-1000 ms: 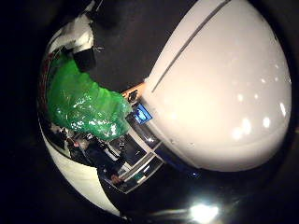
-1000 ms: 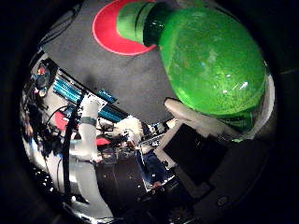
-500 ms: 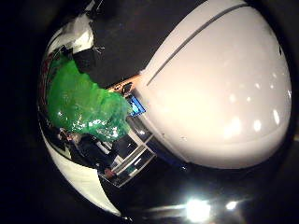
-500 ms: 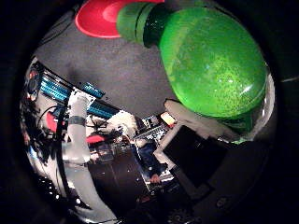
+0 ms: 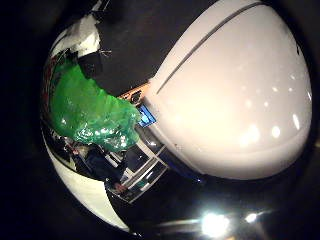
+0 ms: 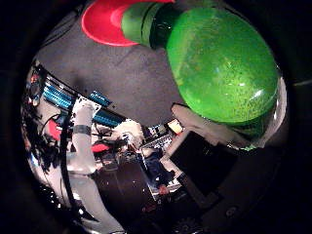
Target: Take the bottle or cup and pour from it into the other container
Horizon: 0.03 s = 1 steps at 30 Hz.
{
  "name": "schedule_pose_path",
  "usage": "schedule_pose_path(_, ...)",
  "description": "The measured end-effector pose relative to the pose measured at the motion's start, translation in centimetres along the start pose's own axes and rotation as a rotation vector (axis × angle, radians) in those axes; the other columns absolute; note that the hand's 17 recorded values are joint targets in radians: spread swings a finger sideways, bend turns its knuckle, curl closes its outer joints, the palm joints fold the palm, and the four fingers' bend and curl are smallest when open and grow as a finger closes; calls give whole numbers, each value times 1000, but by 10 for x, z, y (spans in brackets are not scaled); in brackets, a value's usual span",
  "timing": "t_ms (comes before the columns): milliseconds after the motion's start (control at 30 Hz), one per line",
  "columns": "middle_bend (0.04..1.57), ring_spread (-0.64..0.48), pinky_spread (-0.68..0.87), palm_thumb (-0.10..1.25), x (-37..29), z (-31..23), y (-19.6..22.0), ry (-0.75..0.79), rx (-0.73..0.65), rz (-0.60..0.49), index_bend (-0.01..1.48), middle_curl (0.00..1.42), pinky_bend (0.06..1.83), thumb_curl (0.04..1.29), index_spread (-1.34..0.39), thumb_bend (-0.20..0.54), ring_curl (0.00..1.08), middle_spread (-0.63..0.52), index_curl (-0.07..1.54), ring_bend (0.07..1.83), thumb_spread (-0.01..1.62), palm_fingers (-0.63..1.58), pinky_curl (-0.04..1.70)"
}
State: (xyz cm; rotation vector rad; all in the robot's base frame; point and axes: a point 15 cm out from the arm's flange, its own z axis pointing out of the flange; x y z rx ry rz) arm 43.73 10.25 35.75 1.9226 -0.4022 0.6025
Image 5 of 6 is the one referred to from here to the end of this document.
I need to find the green plastic soda bottle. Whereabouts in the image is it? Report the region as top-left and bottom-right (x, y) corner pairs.
(49, 62), (143, 153)

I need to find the wooden desk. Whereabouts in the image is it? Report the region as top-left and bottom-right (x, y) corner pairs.
(117, 82), (152, 108)

